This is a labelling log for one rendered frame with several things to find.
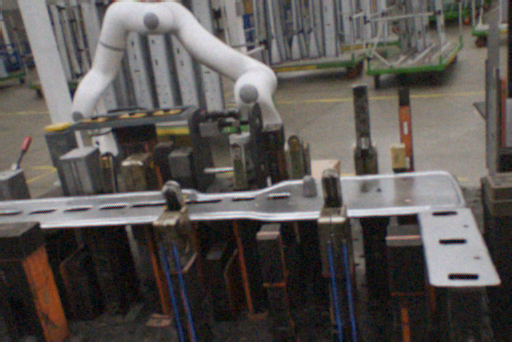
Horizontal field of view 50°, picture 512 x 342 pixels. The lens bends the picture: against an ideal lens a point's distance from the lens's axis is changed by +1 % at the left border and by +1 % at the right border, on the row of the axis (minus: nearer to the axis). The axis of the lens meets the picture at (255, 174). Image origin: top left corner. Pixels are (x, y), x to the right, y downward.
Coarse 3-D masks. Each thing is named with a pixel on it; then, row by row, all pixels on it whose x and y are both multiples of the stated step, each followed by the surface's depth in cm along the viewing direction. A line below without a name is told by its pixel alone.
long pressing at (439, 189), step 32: (160, 192) 144; (192, 192) 140; (256, 192) 133; (288, 192) 130; (320, 192) 127; (352, 192) 124; (384, 192) 121; (416, 192) 119; (448, 192) 116; (64, 224) 133; (96, 224) 131; (128, 224) 129
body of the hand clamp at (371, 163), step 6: (354, 156) 135; (360, 156) 137; (366, 156) 136; (372, 156) 135; (354, 162) 136; (360, 162) 135; (366, 162) 135; (372, 162) 134; (354, 168) 136; (360, 168) 135; (366, 168) 135; (372, 168) 135; (360, 174) 136; (366, 174) 137; (372, 174) 135
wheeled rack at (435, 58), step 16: (368, 16) 720; (384, 16) 780; (400, 16) 689; (416, 16) 681; (384, 32) 793; (368, 48) 719; (384, 48) 801; (432, 48) 817; (448, 48) 801; (368, 64) 727; (384, 64) 751; (400, 64) 730; (416, 64) 711; (432, 64) 693
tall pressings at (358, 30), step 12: (336, 0) 1042; (360, 0) 1034; (372, 0) 1045; (384, 0) 1011; (360, 12) 1041; (372, 12) 1048; (348, 24) 1025; (372, 24) 1043; (360, 36) 1074; (372, 36) 1043
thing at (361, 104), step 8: (352, 88) 131; (360, 88) 128; (360, 96) 129; (360, 104) 133; (368, 104) 131; (360, 112) 133; (368, 112) 132; (360, 120) 133; (368, 120) 132; (360, 128) 134; (368, 128) 132; (360, 136) 134; (368, 136) 133; (368, 144) 133; (360, 152) 134
